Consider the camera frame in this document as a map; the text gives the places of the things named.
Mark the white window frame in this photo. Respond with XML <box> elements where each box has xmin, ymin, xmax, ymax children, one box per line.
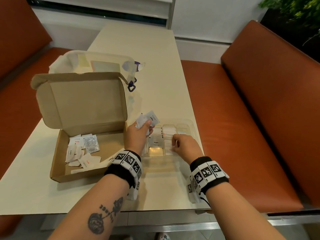
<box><xmin>25</xmin><ymin>0</ymin><xmax>176</xmax><ymax>27</ymax></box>

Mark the row of plain white packets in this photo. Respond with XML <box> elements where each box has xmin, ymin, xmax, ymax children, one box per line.
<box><xmin>162</xmin><ymin>125</ymin><xmax>177</xmax><ymax>156</ymax></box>

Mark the person's right forearm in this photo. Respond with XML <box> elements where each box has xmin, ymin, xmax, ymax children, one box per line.
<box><xmin>204</xmin><ymin>182</ymin><xmax>286</xmax><ymax>240</ymax></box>

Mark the person's right hand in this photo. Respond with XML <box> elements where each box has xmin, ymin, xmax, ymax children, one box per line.
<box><xmin>170</xmin><ymin>134</ymin><xmax>204</xmax><ymax>165</ymax></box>

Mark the open brown cardboard box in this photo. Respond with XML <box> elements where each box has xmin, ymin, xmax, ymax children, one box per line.
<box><xmin>30</xmin><ymin>71</ymin><xmax>129</xmax><ymax>183</ymax></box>

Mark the clear plastic compartment tray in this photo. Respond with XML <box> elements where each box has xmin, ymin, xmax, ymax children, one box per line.
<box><xmin>141</xmin><ymin>119</ymin><xmax>201</xmax><ymax>171</ymax></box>

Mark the person's left hand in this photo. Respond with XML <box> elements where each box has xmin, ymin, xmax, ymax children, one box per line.
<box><xmin>124</xmin><ymin>120</ymin><xmax>155</xmax><ymax>156</ymax></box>

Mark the stack of black-label white packets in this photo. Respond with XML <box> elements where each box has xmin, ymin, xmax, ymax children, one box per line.
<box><xmin>148</xmin><ymin>129</ymin><xmax>165</xmax><ymax>148</ymax></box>

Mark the clear plastic storage bin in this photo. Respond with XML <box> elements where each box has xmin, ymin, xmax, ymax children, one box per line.
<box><xmin>48</xmin><ymin>50</ymin><xmax>146</xmax><ymax>93</ymax></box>

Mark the black wristband with marker tags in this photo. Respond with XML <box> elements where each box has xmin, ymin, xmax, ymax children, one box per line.
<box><xmin>186</xmin><ymin>156</ymin><xmax>230</xmax><ymax>204</ymax></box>
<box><xmin>104</xmin><ymin>149</ymin><xmax>144</xmax><ymax>201</ymax></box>

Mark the pale pink paper pad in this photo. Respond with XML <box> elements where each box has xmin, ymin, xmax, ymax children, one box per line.
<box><xmin>90</xmin><ymin>60</ymin><xmax>121</xmax><ymax>73</ymax></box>

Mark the person's left forearm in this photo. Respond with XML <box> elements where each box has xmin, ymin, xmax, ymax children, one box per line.
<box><xmin>47</xmin><ymin>170</ymin><xmax>130</xmax><ymax>240</ymax></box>

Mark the white seasoning packet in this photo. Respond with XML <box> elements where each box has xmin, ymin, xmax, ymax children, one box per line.
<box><xmin>144</xmin><ymin>110</ymin><xmax>161</xmax><ymax>128</ymax></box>
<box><xmin>135</xmin><ymin>113</ymin><xmax>147</xmax><ymax>129</ymax></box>

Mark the orange leather bench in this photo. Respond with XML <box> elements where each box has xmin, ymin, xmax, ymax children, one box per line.
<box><xmin>0</xmin><ymin>0</ymin><xmax>73</xmax><ymax>180</ymax></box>
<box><xmin>180</xmin><ymin>20</ymin><xmax>320</xmax><ymax>214</ymax></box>

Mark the pile of loose white sachets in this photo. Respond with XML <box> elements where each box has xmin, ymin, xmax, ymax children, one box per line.
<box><xmin>65</xmin><ymin>133</ymin><xmax>102</xmax><ymax>174</ymax></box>

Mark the green leafy plant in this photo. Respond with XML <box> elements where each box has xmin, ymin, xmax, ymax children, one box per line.
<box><xmin>258</xmin><ymin>0</ymin><xmax>320</xmax><ymax>46</ymax></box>

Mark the pale yellow paper pad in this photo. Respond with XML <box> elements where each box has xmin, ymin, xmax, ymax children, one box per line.
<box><xmin>77</xmin><ymin>54</ymin><xmax>91</xmax><ymax>68</ymax></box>

